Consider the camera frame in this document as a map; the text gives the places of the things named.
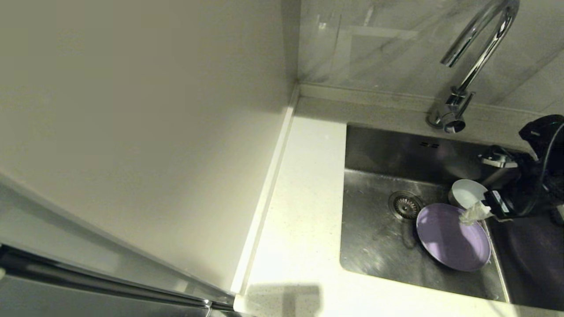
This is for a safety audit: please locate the white ceramic bowl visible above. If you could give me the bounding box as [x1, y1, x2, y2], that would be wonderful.
[449, 179, 489, 210]

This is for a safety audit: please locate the lilac round plate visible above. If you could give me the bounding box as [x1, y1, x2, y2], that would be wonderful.
[416, 203, 492, 272]

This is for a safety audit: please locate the chrome gooseneck faucet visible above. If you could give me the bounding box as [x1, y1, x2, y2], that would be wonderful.
[426, 0, 520, 134]

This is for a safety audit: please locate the metal sink drain strainer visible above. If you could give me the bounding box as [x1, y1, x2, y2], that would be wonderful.
[388, 191, 426, 221]

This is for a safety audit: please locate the stainless steel sink basin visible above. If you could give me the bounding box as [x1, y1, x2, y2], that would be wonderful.
[339, 123, 564, 311]

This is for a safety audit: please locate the tall white cabinet panel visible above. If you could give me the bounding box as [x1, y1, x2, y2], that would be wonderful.
[0, 0, 301, 296]

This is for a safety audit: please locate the grey glossy appliance door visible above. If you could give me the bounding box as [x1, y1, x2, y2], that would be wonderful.
[0, 275, 212, 317]

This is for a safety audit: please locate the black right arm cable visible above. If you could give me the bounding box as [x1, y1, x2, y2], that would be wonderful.
[513, 121, 564, 218]

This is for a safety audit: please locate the dark bar door handle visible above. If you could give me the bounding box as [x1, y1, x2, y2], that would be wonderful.
[0, 244, 235, 312]

